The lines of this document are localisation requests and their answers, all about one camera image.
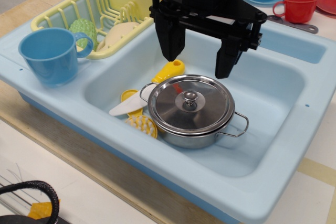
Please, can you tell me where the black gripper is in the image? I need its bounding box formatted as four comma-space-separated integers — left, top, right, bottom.
150, 0, 267, 79

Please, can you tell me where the steel pot lid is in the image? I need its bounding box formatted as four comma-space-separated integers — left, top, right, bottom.
148, 74, 235, 134

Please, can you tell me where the cream toy plate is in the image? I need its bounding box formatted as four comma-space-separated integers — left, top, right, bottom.
96, 22, 139, 51

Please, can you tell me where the light blue toy sink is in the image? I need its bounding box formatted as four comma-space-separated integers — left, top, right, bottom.
1, 22, 335, 223

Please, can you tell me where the yellow dish rack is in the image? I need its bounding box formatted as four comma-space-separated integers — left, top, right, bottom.
30, 0, 153, 60

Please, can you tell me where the yellow dish brush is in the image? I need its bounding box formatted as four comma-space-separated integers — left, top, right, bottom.
120, 89, 159, 140

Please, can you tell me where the red cup on table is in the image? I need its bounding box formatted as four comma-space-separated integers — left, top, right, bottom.
272, 0, 317, 24

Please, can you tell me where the grey toy utensil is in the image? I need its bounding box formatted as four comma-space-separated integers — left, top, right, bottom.
267, 15, 319, 34

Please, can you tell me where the green toy vegetable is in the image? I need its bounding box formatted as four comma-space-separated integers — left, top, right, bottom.
69, 18, 98, 51

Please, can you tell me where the red plate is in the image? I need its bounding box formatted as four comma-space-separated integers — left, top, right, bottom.
312, 0, 336, 16

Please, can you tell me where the blue plastic cup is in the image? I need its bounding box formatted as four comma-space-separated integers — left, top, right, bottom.
18, 27, 93, 87

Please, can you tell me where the yellow tape piece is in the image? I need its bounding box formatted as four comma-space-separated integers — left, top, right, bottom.
27, 202, 52, 220

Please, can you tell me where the yellow handled toy knife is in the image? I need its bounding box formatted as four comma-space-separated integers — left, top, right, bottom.
109, 60, 185, 116

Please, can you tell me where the steel pot with handles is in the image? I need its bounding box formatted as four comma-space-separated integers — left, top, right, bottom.
139, 74, 249, 150

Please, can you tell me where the black braided cable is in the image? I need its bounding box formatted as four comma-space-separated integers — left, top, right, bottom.
0, 180, 60, 224

